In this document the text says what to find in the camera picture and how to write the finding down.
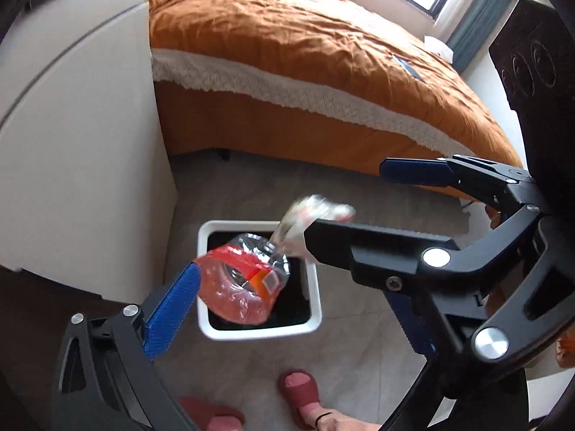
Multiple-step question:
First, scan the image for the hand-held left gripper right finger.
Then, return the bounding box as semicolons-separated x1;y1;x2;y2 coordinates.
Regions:
382;291;530;431

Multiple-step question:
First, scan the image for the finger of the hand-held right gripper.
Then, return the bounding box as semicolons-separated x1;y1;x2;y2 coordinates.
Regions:
304;204;573;363
380;154;542;217

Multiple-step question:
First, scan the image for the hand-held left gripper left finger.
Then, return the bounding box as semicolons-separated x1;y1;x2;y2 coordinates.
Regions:
51;261;203;431

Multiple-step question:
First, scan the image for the crushed red label plastic bottle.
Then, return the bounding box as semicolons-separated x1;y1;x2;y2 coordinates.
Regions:
195;194;357;325

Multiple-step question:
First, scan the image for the white square trash bin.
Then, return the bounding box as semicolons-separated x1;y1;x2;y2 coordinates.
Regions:
196;220;323;341

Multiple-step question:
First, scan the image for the small blue item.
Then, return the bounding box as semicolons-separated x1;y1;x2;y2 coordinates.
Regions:
392;55;426;83

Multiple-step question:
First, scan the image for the teal curtain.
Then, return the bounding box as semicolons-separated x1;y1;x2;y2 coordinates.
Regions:
447;0;511;71

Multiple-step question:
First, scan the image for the red slipper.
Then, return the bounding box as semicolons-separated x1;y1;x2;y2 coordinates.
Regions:
174;396;246;431
277;369;321;430

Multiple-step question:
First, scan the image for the person's right leg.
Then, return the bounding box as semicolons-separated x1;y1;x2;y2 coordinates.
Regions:
296;402;383;431

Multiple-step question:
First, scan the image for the white lace bed sheet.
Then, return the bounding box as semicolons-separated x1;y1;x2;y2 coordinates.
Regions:
152;49;478;159

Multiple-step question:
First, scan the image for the bed with orange cover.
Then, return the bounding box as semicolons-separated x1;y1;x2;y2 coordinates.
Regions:
148;0;524;199

